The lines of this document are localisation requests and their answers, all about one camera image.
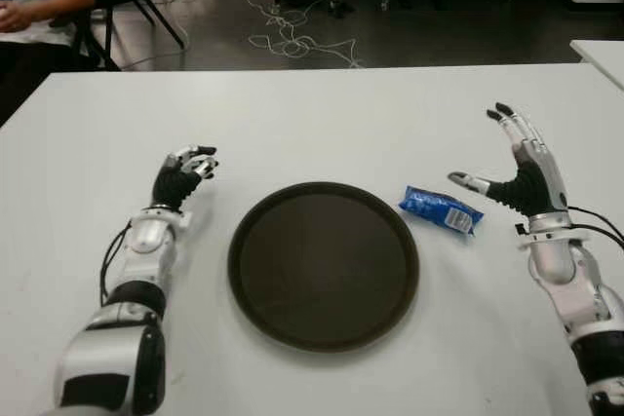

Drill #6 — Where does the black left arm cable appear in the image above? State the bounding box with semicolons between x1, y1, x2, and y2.
99;220;134;308

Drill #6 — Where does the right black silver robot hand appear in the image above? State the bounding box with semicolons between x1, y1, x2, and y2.
447;102;571;220

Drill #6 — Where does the blue Oreo cookie package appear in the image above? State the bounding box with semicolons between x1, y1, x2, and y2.
398;184;485;240

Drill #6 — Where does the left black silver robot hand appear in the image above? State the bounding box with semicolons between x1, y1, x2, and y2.
151;143;219;212

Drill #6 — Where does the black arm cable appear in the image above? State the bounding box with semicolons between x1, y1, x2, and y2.
99;220;134;308
567;206;624;247

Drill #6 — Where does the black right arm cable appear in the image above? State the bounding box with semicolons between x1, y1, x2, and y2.
567;206;624;247

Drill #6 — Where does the white side table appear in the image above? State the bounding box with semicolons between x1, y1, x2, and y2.
568;39;624;95

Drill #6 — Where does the tangled white floor cable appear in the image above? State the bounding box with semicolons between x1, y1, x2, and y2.
243;0;367;69

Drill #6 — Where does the round dark brown tray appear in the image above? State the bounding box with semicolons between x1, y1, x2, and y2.
226;181;420;354

